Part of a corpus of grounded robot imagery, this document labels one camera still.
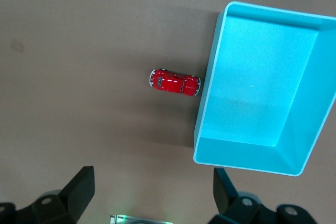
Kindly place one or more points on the red beetle toy car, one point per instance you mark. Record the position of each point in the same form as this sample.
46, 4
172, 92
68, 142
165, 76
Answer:
173, 83

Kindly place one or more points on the light blue plastic box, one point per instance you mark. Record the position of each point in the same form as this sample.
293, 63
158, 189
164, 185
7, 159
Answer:
257, 90

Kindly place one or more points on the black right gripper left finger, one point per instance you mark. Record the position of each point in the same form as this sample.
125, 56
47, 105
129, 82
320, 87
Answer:
73, 197

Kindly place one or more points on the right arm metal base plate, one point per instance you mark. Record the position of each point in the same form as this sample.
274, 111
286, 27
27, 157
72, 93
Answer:
139, 220

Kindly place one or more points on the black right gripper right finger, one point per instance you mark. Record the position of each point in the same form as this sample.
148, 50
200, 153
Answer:
225, 197

